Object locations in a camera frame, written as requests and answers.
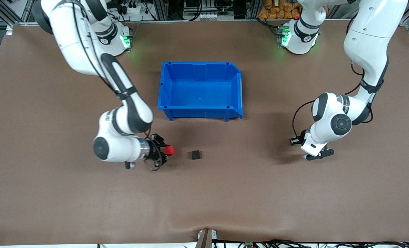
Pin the small black cube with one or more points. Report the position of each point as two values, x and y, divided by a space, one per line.
195 155

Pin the white power strip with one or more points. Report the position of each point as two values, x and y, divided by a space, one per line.
132 8

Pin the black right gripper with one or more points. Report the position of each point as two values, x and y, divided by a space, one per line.
155 148

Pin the orange snack bags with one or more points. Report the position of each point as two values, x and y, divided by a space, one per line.
278 10

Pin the brown table mat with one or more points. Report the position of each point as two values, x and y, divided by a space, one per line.
87 193

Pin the blue plastic storage bin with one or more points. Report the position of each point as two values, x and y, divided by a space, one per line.
199 91

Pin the small red cube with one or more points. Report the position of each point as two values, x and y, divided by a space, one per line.
170 150

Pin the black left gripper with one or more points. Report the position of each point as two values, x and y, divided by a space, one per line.
301 136

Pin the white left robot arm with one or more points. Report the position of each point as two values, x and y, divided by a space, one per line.
366 41

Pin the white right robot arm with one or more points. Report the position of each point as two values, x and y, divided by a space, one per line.
121 148

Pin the metal table edge clamp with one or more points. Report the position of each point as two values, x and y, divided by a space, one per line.
206 238

